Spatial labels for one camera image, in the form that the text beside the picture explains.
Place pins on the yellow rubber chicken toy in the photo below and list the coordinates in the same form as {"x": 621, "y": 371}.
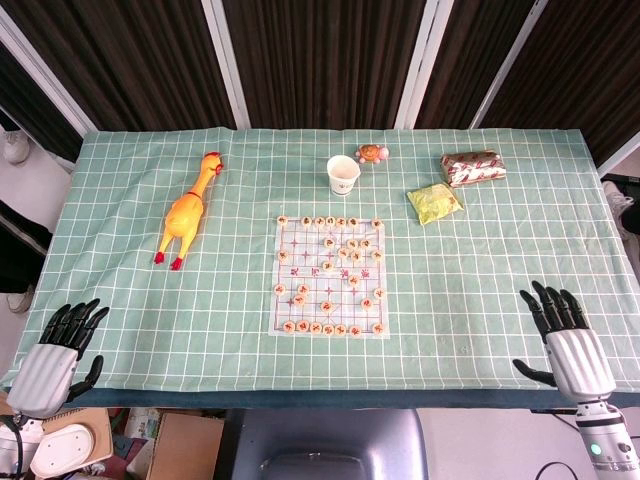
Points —
{"x": 182, "y": 215}

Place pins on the brown silver foil packet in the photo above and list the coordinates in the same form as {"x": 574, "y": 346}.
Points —
{"x": 472, "y": 168}

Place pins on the white oval robot cover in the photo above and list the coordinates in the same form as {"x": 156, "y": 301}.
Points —
{"x": 65, "y": 450}

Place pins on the white paper cup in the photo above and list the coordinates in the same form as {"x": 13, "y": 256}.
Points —
{"x": 343, "y": 175}

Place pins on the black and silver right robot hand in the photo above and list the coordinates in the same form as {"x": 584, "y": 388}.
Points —
{"x": 580, "y": 365}

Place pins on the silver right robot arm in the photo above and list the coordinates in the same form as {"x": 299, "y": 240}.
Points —
{"x": 607, "y": 440}

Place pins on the chinese chess board with pieces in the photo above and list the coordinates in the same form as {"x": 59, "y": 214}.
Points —
{"x": 310, "y": 272}

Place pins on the brown spiral notebook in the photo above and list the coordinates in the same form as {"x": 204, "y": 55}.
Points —
{"x": 92, "y": 422}

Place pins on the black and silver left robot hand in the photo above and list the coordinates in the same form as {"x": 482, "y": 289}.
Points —
{"x": 42, "y": 372}

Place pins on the green checked tablecloth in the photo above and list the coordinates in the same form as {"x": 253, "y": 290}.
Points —
{"x": 225, "y": 310}

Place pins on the white frame post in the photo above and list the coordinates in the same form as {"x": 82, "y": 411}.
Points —
{"x": 225, "y": 60}
{"x": 424, "y": 60}
{"x": 511, "y": 62}
{"x": 60, "y": 101}

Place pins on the yellow green snack packet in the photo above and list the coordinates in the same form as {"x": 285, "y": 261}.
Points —
{"x": 434, "y": 202}

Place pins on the brown cardboard box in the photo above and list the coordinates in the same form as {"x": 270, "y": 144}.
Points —
{"x": 187, "y": 445}

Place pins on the orange turtle toy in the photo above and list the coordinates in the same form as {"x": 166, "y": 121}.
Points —
{"x": 371, "y": 154}

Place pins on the round wooden chess piece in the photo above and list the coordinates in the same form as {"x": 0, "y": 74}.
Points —
{"x": 365, "y": 243}
{"x": 326, "y": 306}
{"x": 376, "y": 222}
{"x": 283, "y": 220}
{"x": 343, "y": 253}
{"x": 299, "y": 300}
{"x": 283, "y": 256}
{"x": 341, "y": 329}
{"x": 306, "y": 220}
{"x": 378, "y": 328}
{"x": 280, "y": 289}
{"x": 288, "y": 327}
{"x": 302, "y": 326}
{"x": 376, "y": 256}
{"x": 319, "y": 221}
{"x": 379, "y": 293}
{"x": 328, "y": 266}
{"x": 330, "y": 220}
{"x": 353, "y": 279}
{"x": 329, "y": 242}
{"x": 356, "y": 256}
{"x": 355, "y": 330}
{"x": 316, "y": 327}
{"x": 352, "y": 244}
{"x": 366, "y": 303}
{"x": 341, "y": 221}
{"x": 352, "y": 221}
{"x": 328, "y": 330}
{"x": 303, "y": 289}

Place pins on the printed paper box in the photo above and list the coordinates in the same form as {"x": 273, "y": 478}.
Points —
{"x": 145, "y": 425}

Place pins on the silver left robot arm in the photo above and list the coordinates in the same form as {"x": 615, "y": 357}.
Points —
{"x": 10, "y": 440}

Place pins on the white sneaker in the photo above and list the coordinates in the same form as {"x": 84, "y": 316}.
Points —
{"x": 19, "y": 300}
{"x": 620, "y": 202}
{"x": 15, "y": 145}

